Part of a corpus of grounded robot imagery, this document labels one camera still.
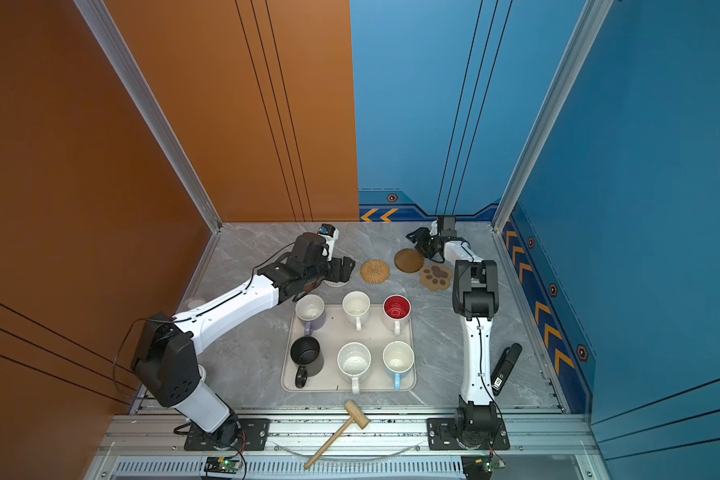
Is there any black mug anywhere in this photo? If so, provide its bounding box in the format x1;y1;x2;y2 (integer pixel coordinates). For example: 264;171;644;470
290;336;324;389

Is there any white speckled mug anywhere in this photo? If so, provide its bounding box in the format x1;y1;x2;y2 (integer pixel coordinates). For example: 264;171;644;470
337;342;372;394

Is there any wooden mallet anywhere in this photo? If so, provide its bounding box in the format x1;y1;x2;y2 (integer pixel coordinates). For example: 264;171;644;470
304;400;370;471

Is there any left green circuit board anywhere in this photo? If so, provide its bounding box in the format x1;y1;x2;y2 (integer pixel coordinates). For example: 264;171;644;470
203;456;245;479

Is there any aluminium frame post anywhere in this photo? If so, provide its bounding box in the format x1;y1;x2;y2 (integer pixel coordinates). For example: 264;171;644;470
74;0;222;234
492;0;614;233

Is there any rattan round coaster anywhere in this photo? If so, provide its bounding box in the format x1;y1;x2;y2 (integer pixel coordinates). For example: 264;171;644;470
360;259;391;284

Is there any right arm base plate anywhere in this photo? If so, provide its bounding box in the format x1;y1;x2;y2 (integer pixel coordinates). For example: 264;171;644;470
426;418;511;451

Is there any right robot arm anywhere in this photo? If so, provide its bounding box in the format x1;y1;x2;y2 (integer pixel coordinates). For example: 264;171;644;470
407;216;510;451

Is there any dark wooden round coaster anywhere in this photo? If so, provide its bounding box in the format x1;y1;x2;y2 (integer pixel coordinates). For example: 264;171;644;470
394;248;425;274

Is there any right green circuit board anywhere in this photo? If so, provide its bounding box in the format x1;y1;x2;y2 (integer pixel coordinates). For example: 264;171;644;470
461;456;506;480

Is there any green circuit board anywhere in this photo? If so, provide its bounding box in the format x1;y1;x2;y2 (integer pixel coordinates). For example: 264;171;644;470
461;456;506;480
203;456;245;479

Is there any light blue mug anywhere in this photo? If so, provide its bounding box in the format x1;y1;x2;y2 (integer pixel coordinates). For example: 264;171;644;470
382;341;415;391

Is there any left aluminium frame post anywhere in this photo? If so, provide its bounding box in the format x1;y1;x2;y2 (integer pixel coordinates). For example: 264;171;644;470
74;0;222;234

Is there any black handheld device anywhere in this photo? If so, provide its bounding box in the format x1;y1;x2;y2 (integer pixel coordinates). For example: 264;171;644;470
491;343;522;395

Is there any white mug red inside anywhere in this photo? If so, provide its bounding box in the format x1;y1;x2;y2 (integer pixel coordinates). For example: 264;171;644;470
382;295;411;336

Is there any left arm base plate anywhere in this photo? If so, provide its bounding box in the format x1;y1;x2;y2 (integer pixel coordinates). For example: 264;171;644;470
184;418;270;453

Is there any beige serving tray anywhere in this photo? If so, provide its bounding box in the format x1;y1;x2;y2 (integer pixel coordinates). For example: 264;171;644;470
281;304;417;394

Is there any multicolour woven coaster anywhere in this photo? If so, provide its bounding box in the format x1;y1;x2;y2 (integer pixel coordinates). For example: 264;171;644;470
324;280;347;288

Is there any aluminium front rail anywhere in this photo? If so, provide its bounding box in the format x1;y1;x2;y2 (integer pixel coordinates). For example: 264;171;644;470
84;408;610;479

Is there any paw shaped cork coaster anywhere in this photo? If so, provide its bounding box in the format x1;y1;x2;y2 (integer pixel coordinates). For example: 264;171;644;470
419;264;453;291

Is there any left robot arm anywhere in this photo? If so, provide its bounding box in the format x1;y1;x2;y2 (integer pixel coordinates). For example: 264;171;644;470
131;224;355;448

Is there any purple mug white inside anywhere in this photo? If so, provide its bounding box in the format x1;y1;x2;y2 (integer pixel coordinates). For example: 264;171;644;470
295;294;326;336

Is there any right aluminium frame post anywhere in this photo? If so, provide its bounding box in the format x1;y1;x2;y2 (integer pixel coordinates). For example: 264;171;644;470
492;0;614;233

